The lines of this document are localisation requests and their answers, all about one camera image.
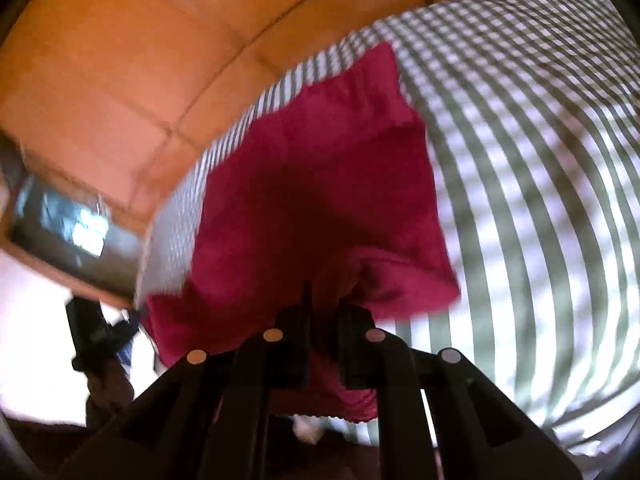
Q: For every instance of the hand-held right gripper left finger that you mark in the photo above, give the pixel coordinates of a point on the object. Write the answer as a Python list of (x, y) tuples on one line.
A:
[(292, 350)]

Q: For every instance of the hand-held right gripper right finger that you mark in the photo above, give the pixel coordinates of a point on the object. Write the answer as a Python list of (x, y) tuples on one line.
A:
[(355, 350)]

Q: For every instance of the dark red cloth garment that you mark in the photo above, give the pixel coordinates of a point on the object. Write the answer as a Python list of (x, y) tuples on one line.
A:
[(325, 170)]

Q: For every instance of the person's left forearm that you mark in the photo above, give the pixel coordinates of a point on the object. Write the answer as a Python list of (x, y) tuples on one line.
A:
[(107, 395)]

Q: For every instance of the small white cloth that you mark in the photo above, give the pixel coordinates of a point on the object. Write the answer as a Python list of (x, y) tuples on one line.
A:
[(306, 428)]

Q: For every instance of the wooden glazed door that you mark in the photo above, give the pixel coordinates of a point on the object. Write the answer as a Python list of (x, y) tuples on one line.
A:
[(60, 220)]

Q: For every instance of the green white checked bedsheet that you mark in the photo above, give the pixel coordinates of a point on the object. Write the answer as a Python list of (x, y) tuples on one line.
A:
[(525, 160)]

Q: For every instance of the wooden wardrobe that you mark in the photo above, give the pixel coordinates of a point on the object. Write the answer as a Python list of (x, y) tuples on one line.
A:
[(125, 60)]

